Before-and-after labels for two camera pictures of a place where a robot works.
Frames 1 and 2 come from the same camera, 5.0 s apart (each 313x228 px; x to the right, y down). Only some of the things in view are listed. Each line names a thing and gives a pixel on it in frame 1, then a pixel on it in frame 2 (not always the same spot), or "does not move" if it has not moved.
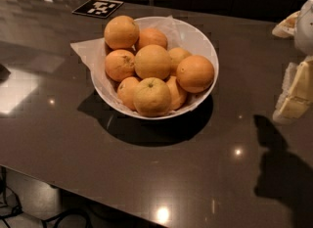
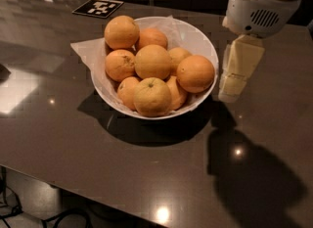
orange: (153, 62) does not move
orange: (195, 73) does not move
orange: (118, 65) does not move
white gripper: (305, 29) -> (257, 12)
